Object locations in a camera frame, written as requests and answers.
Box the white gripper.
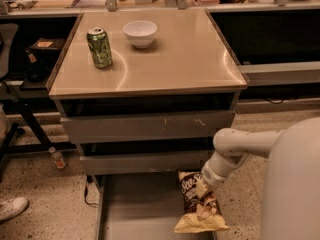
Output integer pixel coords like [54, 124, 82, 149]
[196, 151, 250, 199]

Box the brown sea salt chip bag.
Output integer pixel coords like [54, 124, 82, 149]
[174, 171, 229, 233]

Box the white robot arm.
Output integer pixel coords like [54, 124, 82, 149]
[196, 117, 320, 240]

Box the grey top drawer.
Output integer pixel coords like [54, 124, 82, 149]
[61, 110, 235, 144]

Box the grey open bottom drawer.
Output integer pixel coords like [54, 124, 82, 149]
[95, 172, 217, 240]

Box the grey drawer cabinet with counter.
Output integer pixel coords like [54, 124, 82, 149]
[45, 7, 250, 185]

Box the grey middle drawer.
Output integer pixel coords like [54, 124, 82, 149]
[80, 150, 213, 175]

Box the small plastic bottle on floor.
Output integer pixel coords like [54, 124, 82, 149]
[48, 147, 67, 169]

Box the white ceramic bowl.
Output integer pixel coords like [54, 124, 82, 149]
[123, 20, 158, 48]

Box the green soda can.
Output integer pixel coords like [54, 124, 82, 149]
[86, 26, 113, 69]

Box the white sneaker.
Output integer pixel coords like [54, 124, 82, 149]
[0, 197, 29, 221]

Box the black box with label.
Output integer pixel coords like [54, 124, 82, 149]
[29, 38, 65, 63]

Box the black cable on floor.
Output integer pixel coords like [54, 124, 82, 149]
[83, 175, 100, 208]

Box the grey metal shelf rail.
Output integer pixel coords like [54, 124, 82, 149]
[239, 61, 320, 86]

